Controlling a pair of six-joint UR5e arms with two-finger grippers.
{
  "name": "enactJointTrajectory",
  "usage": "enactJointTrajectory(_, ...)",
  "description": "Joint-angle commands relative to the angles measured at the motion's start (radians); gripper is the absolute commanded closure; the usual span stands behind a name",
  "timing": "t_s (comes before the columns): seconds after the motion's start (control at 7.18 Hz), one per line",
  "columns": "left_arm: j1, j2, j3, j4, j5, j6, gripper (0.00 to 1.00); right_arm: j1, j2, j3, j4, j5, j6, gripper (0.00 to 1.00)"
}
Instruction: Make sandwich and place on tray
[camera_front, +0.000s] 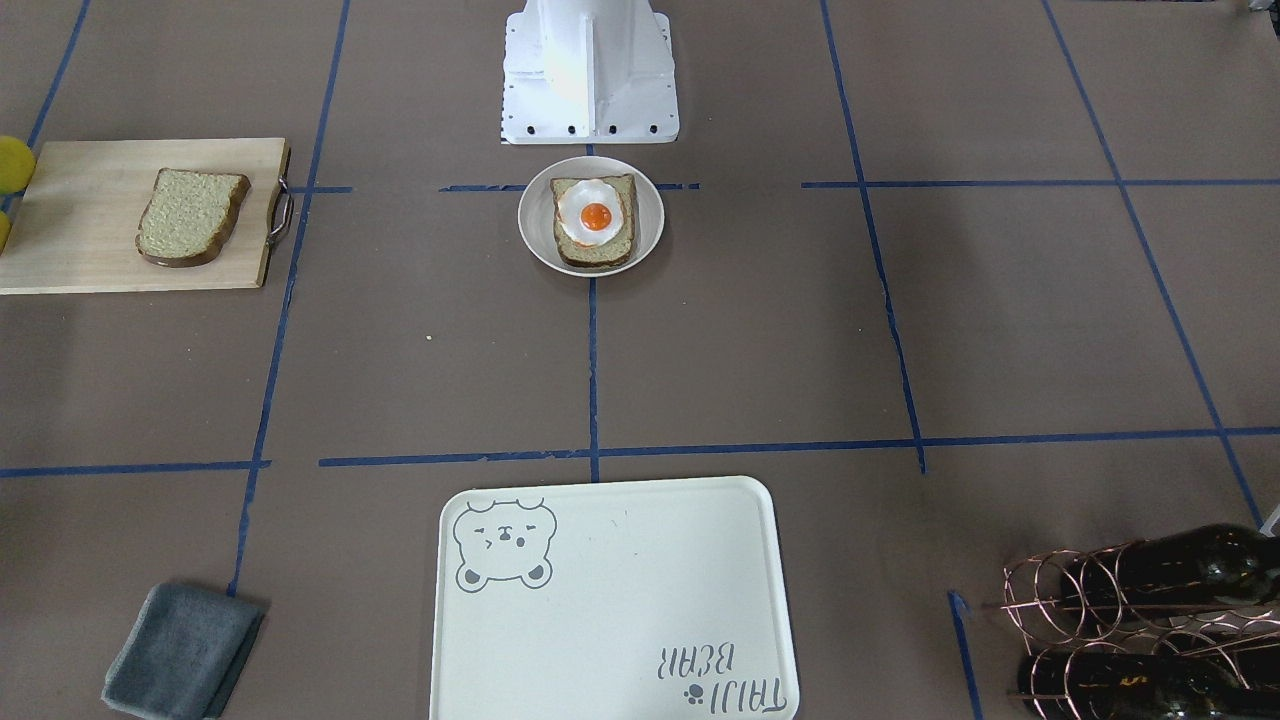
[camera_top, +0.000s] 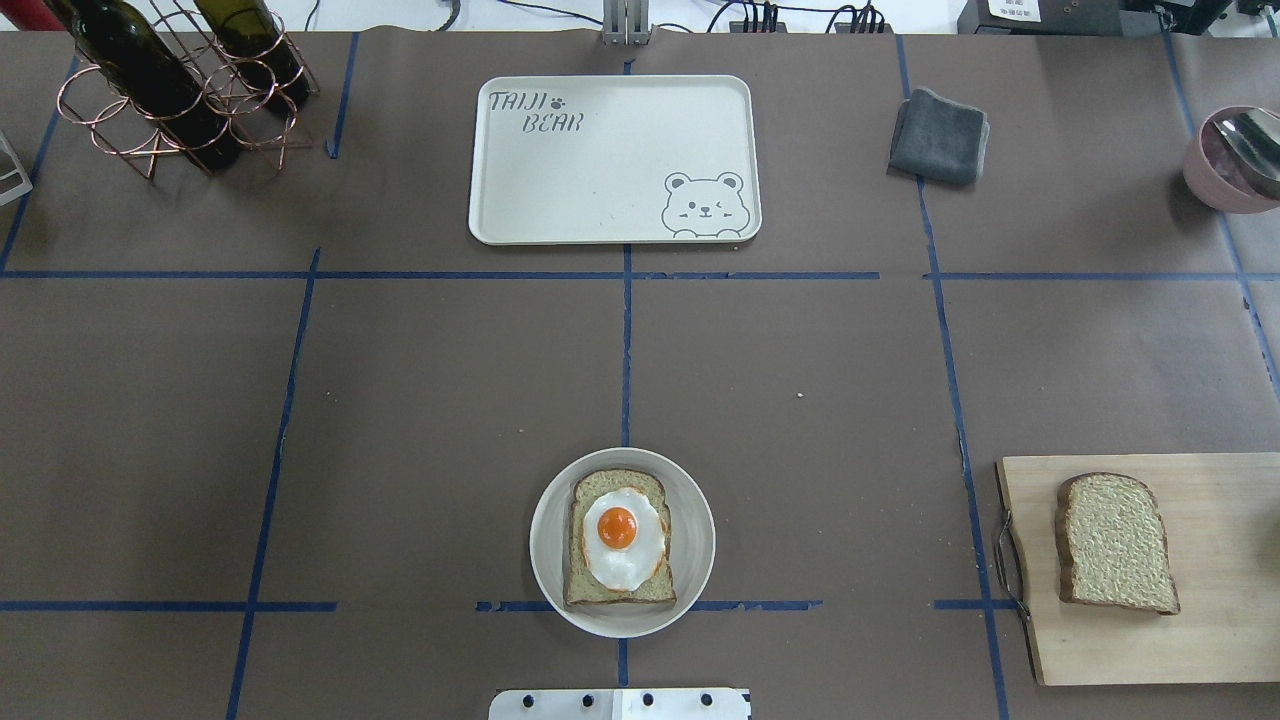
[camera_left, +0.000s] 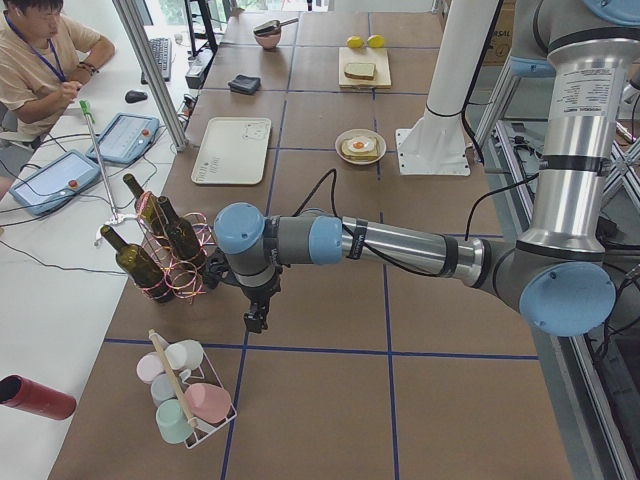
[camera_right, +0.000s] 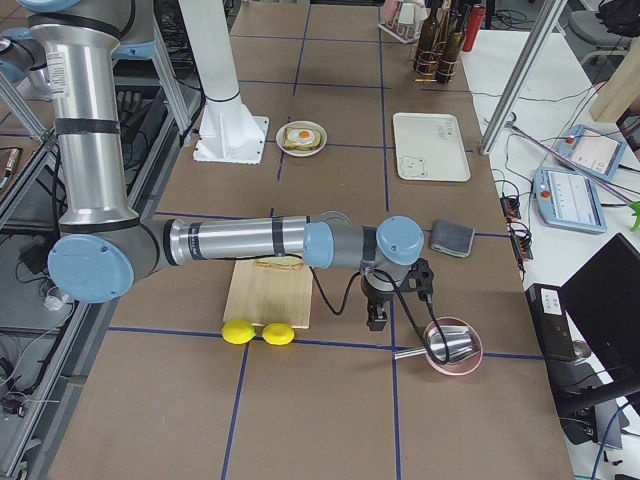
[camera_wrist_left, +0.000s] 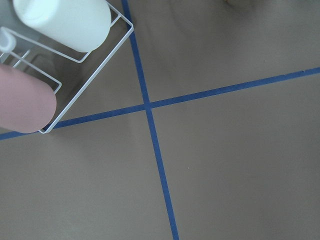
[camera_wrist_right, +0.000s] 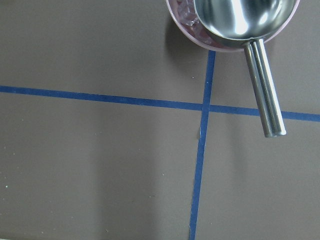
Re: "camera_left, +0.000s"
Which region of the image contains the light pink cup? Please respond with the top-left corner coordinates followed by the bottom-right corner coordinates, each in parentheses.
top-left (136, 352), bottom-right (165, 385)

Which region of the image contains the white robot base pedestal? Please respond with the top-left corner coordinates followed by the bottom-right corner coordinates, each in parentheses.
top-left (396, 0), bottom-right (501, 176)

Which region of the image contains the dark wine bottle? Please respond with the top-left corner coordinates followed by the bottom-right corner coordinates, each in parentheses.
top-left (123, 173), bottom-right (169, 247)
top-left (100, 225), bottom-right (174, 303)
top-left (158, 196), bottom-right (207, 273)

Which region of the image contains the dark wine bottle middle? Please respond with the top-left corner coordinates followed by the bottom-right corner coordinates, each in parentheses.
top-left (158, 196), bottom-right (207, 273)

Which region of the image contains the cream bear tray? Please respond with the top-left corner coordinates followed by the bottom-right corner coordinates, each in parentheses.
top-left (191, 117), bottom-right (272, 185)

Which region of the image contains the blue teach pendant near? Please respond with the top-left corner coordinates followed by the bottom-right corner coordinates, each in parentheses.
top-left (9, 150), bottom-right (101, 216)

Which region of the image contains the copper wire bottle rack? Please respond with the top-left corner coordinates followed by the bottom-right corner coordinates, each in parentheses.
top-left (135, 191), bottom-right (212, 299)

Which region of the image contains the grey cup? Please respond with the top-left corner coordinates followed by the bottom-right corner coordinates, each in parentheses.
top-left (150, 373), bottom-right (176, 407)

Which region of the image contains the yellow lemon half right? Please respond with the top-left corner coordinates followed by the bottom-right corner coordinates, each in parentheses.
top-left (367, 34), bottom-right (386, 49)

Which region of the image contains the black keyboard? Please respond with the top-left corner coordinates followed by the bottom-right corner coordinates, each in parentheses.
top-left (148, 37), bottom-right (173, 82)

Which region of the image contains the dark wine bottle front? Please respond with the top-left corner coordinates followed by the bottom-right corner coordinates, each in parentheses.
top-left (100, 225), bottom-right (174, 303)

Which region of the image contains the aluminium frame post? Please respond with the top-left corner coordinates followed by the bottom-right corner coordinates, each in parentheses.
top-left (112, 0), bottom-right (188, 152)

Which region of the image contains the pink cup large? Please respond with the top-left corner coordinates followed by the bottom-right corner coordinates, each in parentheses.
top-left (185, 383), bottom-right (232, 424)

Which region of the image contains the bread slice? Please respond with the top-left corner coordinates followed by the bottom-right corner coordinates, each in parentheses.
top-left (341, 137), bottom-right (378, 161)
top-left (343, 62), bottom-right (376, 81)

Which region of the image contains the metal scoop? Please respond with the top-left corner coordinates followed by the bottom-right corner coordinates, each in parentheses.
top-left (253, 18), bottom-right (299, 37)

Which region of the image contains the red cylinder bottle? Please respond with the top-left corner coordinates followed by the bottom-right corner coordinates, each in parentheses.
top-left (1, 375), bottom-right (77, 420)

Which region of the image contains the white cup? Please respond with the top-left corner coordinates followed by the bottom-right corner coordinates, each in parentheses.
top-left (164, 339), bottom-right (204, 370)

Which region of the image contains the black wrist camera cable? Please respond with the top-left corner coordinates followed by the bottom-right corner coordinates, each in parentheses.
top-left (292, 168), bottom-right (476, 276)

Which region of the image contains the fried egg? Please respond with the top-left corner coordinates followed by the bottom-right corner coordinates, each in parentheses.
top-left (346, 136), bottom-right (375, 153)

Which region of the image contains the blue teach pendant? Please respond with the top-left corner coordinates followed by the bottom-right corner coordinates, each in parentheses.
top-left (96, 112), bottom-right (160, 165)
top-left (9, 150), bottom-right (101, 216)

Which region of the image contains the wooden cutting board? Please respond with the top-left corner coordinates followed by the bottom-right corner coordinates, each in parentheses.
top-left (338, 47), bottom-right (392, 88)

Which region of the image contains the blue teach pendant far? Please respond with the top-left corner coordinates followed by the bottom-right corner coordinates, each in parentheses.
top-left (96, 112), bottom-right (160, 165)

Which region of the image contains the grey folded cloth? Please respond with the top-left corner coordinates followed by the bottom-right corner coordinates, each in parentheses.
top-left (228, 74), bottom-right (261, 95)

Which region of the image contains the green tipped metal stick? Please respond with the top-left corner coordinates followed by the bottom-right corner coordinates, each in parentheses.
top-left (79, 100), bottom-right (137, 226)

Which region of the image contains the pink bowl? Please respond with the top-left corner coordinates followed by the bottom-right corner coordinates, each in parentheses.
top-left (254, 30), bottom-right (281, 50)

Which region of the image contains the black computer mouse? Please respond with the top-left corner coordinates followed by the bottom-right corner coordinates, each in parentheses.
top-left (124, 90), bottom-right (148, 104)

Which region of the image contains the white round plate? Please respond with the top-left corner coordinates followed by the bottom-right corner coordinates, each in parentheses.
top-left (335, 129), bottom-right (387, 165)

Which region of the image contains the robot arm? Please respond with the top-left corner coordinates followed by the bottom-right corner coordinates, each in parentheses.
top-left (204, 1), bottom-right (639, 337)

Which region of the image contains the mint green cup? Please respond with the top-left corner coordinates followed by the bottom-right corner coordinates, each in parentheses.
top-left (155, 398), bottom-right (194, 444)

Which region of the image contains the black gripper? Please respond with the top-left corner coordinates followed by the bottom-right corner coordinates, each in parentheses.
top-left (203, 249), bottom-right (283, 333)

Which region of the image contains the dark wine bottle back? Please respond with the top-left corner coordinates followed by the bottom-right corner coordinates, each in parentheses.
top-left (123, 173), bottom-right (169, 247)

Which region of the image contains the seated person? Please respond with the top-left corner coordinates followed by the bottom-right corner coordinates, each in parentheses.
top-left (1, 1), bottom-right (115, 139)

